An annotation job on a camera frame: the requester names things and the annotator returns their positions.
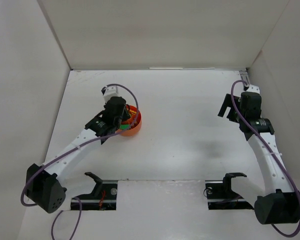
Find green long lego brick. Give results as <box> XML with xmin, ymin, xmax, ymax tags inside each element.
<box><xmin>119</xmin><ymin>124</ymin><xmax>130</xmax><ymax>130</ymax></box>

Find orange round divided container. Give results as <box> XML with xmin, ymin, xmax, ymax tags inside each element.
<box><xmin>116</xmin><ymin>105</ymin><xmax>142</xmax><ymax>137</ymax></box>

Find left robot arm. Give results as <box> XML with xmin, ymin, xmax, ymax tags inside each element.
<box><xmin>20</xmin><ymin>96</ymin><xmax>128</xmax><ymax>214</ymax></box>

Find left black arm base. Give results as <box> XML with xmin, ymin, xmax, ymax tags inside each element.
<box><xmin>66</xmin><ymin>172</ymin><xmax>118</xmax><ymax>211</ymax></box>

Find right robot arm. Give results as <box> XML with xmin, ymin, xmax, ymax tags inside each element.
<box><xmin>218</xmin><ymin>90</ymin><xmax>300</xmax><ymax>225</ymax></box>

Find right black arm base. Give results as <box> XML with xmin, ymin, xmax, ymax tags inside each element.
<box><xmin>203</xmin><ymin>172</ymin><xmax>254</xmax><ymax>210</ymax></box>

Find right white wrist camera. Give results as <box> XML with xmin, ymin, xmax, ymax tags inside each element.
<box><xmin>243</xmin><ymin>81</ymin><xmax>260</xmax><ymax>94</ymax></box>

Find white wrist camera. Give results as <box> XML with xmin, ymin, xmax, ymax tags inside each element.
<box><xmin>243</xmin><ymin>81</ymin><xmax>260</xmax><ymax>94</ymax></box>
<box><xmin>101</xmin><ymin>86</ymin><xmax>119</xmax><ymax>103</ymax></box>

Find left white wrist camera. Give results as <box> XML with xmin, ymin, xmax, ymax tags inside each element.
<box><xmin>101</xmin><ymin>86</ymin><xmax>119</xmax><ymax>103</ymax></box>

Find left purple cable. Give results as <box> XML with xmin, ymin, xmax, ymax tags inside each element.
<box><xmin>20</xmin><ymin>83</ymin><xmax>141</xmax><ymax>240</ymax></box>

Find purple cable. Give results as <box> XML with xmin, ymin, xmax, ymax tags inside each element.
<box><xmin>230</xmin><ymin>79</ymin><xmax>300</xmax><ymax>237</ymax></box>
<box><xmin>20</xmin><ymin>83</ymin><xmax>141</xmax><ymax>240</ymax></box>

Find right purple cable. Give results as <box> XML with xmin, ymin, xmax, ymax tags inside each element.
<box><xmin>230</xmin><ymin>79</ymin><xmax>300</xmax><ymax>237</ymax></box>

